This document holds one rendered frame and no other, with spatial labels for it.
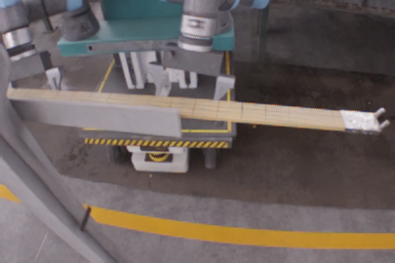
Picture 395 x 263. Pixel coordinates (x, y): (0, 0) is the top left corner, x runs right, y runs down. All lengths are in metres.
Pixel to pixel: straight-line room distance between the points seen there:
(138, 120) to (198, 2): 0.35
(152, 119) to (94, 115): 0.07
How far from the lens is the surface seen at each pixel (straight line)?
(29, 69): 0.79
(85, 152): 1.67
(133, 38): 1.02
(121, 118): 0.31
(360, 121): 0.33
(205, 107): 0.31
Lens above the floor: 1.22
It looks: 46 degrees down
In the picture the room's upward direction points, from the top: 4 degrees counter-clockwise
